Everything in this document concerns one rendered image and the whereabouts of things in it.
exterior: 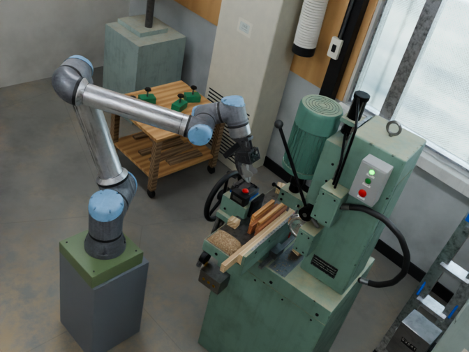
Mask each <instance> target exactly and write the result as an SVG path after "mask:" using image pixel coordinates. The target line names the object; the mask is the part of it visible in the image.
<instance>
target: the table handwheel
mask: <svg viewBox="0 0 469 352"><path fill-rule="evenodd" d="M234 176H237V181H239V180H240V179H242V176H241V175H240V174H239V172H238V171H237V170H233V171H230V172H228V173H227V174H225V175H224V176H222V178H220V179H219V181H217V183H216V184H215V186H214V187H213V189H212V190H211V192H210V193H209V195H208V197H207V200H206V203H205V205H204V217H205V219H206V220H207V221H210V222H213V221H215V220H216V217H217V216H216V215H214V216H212V217H211V215H212V213H213V212H214V210H215V209H216V208H217V207H218V206H219V205H220V204H221V200H222V197H223V194H224V193H225V192H226V191H227V187H228V181H229V179H230V178H231V177H234ZM224 183H225V185H224V188H223V189H222V190H220V191H219V192H218V190H219V189H220V188H221V187H222V185H223V184H224ZM217 192H218V194H217V199H218V202H217V203H216V204H215V205H214V207H213V208H212V209H211V210H210V211H209V209H210V206H211V203H212V200H213V199H214V196H215V195H216V193H217Z"/></svg>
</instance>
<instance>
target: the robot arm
mask: <svg viewBox="0 0 469 352"><path fill-rule="evenodd" d="M93 71H94V68H93V66H92V64H91V62H90V61H89V60H88V59H86V58H85V57H83V56H80V55H73V56H71V57H69V58H67V59H66V60H65V61H64V62H63V64H62V65H60V67H58V68H57V69H56V70H55V71H54V73H53V75H52V86H53V88H54V90H55V92H56V93H57V95H58V96H59V97H60V98H61V99H63V100H64V101H65V102H67V103H69V104H71V105H73V108H74V111H75V114H76V116H77V119H78V122H79V123H80V127H81V129H82V132H83V134H84V138H85V140H86V142H87V145H88V148H89V151H90V153H91V156H92V159H93V161H94V164H95V167H96V169H97V172H98V176H97V178H96V182H97V185H98V188H99V190H100V191H97V192H95V193H94V194H93V195H92V196H91V198H90V200H89V206H88V210H89V232H88V234H87V236H86V237H85V240H84V249H85V251H86V252H87V253H88V254H89V255H90V256H91V257H93V258H97V259H100V260H109V259H113V258H116V257H118V256H120V255H121V254H122V253H123V252H124V251H125V248H126V238H125V237H124V234H123V232H122V228H123V220H124V216H125V214H126V212H127V210H128V207H129V205H130V203H131V201H132V199H133V197H134V195H135V193H136V190H137V181H136V178H135V177H134V176H133V174H131V173H130V172H128V171H127V169H125V168H123V167H121V164H120V161H119V157H118V155H117V151H116V149H115V146H114V143H113V140H112V137H111V135H110V131H109V128H108V126H107V122H106V120H105V116H104V114H103V111H106V112H110V113H112V114H115V115H119V116H121V117H125V118H128V119H132V120H134V121H137V122H141V123H143V124H147V125H150V126H154V127H156V128H159V129H163V130H166V131H169V132H172V133H176V134H179V135H182V136H183V137H186V138H188V139H189V141H190V142H191V143H192V144H194V145H197V146H202V145H206V144H207V143H208V142H209V141H210V139H211V137H212V135H213V131H214V127H215V125H216V124H221V123H227V125H228V131H229V134H230V137H231V138H232V139H233V141H235V142H236V143H235V144H234V145H233V146H231V148H229V149H227V150H226V151H225V153H224V154H223V156H224V157H225V159H226V158H228V157H232V156H233V154H234V159H235V160H234V162H235V166H236V169H237V171H238V172H239V174H240V175H241V176H242V178H243V179H244V180H245V181H246V182H248V183H249V182H250V180H251V177H252V176H253V175H254V174H256V173H257V172H258V170H257V169H256V168H254V167H253V164H252V163H254V162H256V161H257V160H259V159H260V153H259V149H258V147H253V145H252V142H251V140H252V139H253V136H252V135H249V134H250V133H251V130H250V126H249V122H248V117H247V113H246V107H245V103H244V99H243V97H242V96H238V95H234V96H226V97H223V98H222V99H221V101H219V102H215V103H208V104H204V105H197V106H195V107H194V108H193V109H192V113H191V115H186V114H184V113H181V112H177V111H175V110H171V109H168V108H164V107H162V106H159V105H155V104H153V103H149V102H146V101H142V100H140V99H137V98H133V97H131V96H127V95H124V94H120V93H118V92H115V91H111V90H109V89H105V88H102V87H99V86H96V85H94V82H93V80H92V77H91V76H92V75H93ZM242 164H243V165H242Z"/></svg>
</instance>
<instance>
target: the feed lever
mask: <svg viewBox="0 0 469 352"><path fill-rule="evenodd" d="M274 126H275V127H276V128H277V129H279V132H280V134H281V138H282V141H283V145H284V148H285V151H286V154H287V156H288V160H289V162H290V166H291V168H292V172H293V175H294V177H295V181H296V183H297V187H298V189H299V193H300V196H301V200H302V202H303V205H304V206H303V207H302V208H301V209H300V210H299V217H300V218H301V219H302V220H303V221H310V220H311V221H312V222H313V224H314V226H315V227H316V228H319V227H320V226H319V224H318V223H317V221H316V220H315V219H314V218H313V217H311V212H312V210H313V207H314V205H312V204H310V203H307V204H306V200H305V197H304V194H303V191H302V187H301V184H300V182H299V178H298V176H297V172H296V170H295V166H294V163H293V161H292V157H291V155H290V150H289V148H288V144H287V142H286V139H285V136H284V133H283V129H282V127H283V122H282V121H281V120H279V119H278V120H276V121H275V123H274Z"/></svg>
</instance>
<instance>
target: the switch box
mask: <svg viewBox="0 0 469 352"><path fill-rule="evenodd" d="M393 168H394V167H393V166H391V165H389V164H388V163H386V162H384V161H382V160H380V159H378V158H377V157H375V156H373V155H371V154H369V155H367V156H366V157H365V158H364V159H362V162H361V164H360V167H359V169H358V171H357V174H356V176H355V179H354V181H353V183H352V186H351V188H350V191H349V194H350V195H351V196H353V197H355V198H356V199H358V200H360V201H362V202H363V203H365V204H367V205H368V206H370V207H373V206H374V205H375V204H376V203H377V202H378V200H379V198H380V196H381V194H382V191H383V189H384V187H385V185H386V183H387V180H388V179H389V176H390V175H391V173H392V170H393ZM371 169H372V170H374V171H375V174H374V175H372V176H374V179H373V178H371V177H369V176H368V175H366V174H367V173H368V174H370V173H369V170H371ZM366 178H370V179H371V183H370V184H368V185H369V186H371V187H370V188H368V187H367V186H365V185H363V182H364V183H366V182H365V179H366ZM360 189H363V190H365V191H366V196H365V197H364V198H365V200H362V199H361V198H359V197H357V195H359V193H358V192H359V190H360Z"/></svg>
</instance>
